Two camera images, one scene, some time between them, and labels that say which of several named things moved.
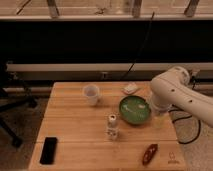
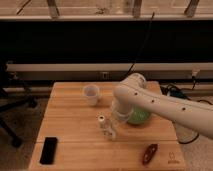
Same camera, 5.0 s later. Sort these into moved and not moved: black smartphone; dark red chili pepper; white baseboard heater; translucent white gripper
Moved: translucent white gripper
Not moved: dark red chili pepper; white baseboard heater; black smartphone
